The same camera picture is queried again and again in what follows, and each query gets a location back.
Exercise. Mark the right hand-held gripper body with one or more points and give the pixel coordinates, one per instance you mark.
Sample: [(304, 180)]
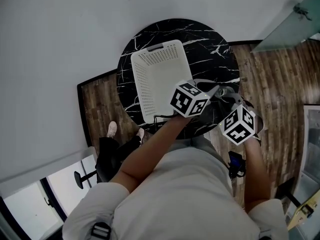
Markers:
[(240, 126)]

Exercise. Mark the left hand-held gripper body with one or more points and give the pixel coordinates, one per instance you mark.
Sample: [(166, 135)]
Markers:
[(187, 101)]

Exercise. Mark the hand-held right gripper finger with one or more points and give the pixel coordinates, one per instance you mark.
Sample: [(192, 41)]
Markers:
[(237, 97), (228, 103)]

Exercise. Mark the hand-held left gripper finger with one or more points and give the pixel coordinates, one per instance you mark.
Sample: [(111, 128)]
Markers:
[(213, 94), (208, 81)]

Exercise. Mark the clear round lid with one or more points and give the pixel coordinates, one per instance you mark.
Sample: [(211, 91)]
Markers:
[(225, 91)]

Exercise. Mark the white perforated plastic basket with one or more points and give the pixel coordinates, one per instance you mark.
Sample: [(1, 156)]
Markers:
[(162, 79)]

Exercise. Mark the person's right forearm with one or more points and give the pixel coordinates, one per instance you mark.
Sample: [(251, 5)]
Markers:
[(257, 174)]

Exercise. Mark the person's left forearm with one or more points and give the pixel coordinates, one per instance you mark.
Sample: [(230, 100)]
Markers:
[(150, 156)]

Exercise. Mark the black battery pack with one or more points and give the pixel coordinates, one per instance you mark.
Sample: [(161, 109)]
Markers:
[(236, 164)]

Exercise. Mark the framed grey picture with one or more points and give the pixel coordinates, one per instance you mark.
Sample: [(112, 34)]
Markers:
[(312, 144)]

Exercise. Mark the frosted glass door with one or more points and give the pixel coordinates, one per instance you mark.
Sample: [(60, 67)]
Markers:
[(287, 26)]

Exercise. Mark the person's white shirt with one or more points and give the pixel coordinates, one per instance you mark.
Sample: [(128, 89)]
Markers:
[(180, 196)]

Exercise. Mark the black office chair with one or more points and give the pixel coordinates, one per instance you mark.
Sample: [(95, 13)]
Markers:
[(79, 179)]

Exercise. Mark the black framed window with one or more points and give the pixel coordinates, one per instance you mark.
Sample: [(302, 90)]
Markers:
[(30, 204)]

